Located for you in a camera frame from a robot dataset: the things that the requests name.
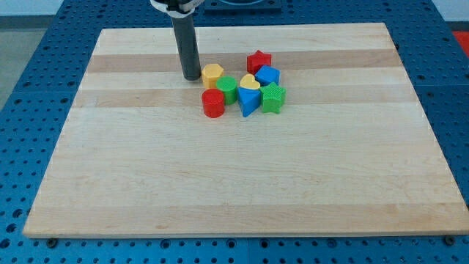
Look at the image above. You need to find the light wooden board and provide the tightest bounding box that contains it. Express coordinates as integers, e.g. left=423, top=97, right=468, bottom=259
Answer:
left=23, top=23, right=468, bottom=239

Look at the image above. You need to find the red star block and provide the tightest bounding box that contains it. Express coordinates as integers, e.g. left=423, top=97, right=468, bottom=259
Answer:
left=246, top=50, right=272, bottom=75

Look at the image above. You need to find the green star block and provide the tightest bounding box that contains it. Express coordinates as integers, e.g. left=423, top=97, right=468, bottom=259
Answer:
left=260, top=82, right=287, bottom=114

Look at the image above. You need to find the blue cube block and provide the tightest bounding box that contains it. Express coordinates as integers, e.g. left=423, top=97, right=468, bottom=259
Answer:
left=254, top=65, right=281, bottom=87

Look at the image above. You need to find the yellow heart block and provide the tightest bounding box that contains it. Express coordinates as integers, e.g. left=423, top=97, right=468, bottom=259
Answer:
left=240, top=73, right=261, bottom=90

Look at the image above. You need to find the blue triangle block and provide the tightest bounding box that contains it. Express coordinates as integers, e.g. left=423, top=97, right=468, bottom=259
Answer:
left=237, top=87, right=261, bottom=117

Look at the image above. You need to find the green cylinder block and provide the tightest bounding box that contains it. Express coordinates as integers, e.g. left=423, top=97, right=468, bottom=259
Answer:
left=216, top=76, right=237, bottom=105

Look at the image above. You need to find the yellow hexagon block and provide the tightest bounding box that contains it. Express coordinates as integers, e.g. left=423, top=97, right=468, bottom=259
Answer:
left=202, top=64, right=224, bottom=89

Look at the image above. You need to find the red cylinder block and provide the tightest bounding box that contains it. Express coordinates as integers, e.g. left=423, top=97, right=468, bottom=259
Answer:
left=202, top=89, right=225, bottom=118

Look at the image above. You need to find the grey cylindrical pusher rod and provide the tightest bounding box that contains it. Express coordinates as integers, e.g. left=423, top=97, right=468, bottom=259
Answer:
left=171, top=15, right=202, bottom=81

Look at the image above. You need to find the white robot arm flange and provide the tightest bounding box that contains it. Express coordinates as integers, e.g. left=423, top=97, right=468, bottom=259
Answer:
left=149, top=0, right=204, bottom=18

